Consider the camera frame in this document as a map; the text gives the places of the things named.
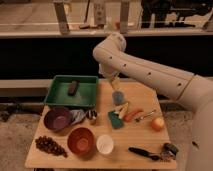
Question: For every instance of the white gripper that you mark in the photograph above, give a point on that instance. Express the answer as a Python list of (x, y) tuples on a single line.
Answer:
[(110, 73)]

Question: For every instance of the dark small toy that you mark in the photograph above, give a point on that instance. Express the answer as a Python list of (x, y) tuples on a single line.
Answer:
[(169, 151)]

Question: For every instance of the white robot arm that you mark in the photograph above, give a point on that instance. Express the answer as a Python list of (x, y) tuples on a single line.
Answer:
[(190, 90)]

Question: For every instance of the wooden table board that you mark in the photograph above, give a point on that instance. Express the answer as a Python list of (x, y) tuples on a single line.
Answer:
[(131, 134)]

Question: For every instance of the bunch of dark grapes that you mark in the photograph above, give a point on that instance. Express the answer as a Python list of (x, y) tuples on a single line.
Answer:
[(50, 146)]

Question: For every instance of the purple bowl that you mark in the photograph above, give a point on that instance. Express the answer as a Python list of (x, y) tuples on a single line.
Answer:
[(57, 118)]

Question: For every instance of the crumpled grey cloth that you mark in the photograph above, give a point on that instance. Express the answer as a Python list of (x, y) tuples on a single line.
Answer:
[(78, 116)]

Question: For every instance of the yellow banana toy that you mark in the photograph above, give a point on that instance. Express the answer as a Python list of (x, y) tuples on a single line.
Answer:
[(121, 110)]

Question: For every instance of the green sponge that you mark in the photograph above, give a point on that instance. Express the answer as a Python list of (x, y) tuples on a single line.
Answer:
[(116, 122)]

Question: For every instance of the dark brown eraser block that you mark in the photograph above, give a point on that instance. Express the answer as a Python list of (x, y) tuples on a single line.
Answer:
[(72, 88)]

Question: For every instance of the small striped dark object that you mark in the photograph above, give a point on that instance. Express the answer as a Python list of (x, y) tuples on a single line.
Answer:
[(91, 115)]

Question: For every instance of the orange bowl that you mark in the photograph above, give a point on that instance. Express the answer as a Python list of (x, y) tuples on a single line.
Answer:
[(81, 141)]

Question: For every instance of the orange apple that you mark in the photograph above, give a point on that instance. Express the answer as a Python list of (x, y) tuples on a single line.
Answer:
[(157, 124)]

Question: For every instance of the green plastic tray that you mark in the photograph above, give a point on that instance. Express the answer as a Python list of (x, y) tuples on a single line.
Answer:
[(85, 96)]

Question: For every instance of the black handled brush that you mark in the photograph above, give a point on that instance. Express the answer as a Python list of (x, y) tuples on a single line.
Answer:
[(144, 153)]

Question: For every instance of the white paper cup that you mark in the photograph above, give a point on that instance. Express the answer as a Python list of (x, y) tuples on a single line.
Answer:
[(105, 144)]

